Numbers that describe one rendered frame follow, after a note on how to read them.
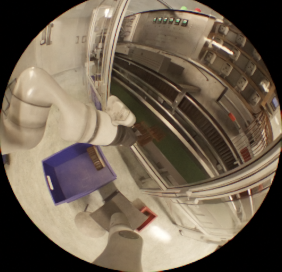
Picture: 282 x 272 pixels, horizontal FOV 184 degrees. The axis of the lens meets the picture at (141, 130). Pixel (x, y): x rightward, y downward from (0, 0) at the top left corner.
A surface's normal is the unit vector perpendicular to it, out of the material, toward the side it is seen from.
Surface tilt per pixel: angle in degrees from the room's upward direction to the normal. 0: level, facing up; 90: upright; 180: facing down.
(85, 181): 0
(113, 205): 0
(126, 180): 0
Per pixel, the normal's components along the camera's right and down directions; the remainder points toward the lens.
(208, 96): -0.77, 0.37
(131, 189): 0.26, -0.58
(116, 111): -0.43, -0.09
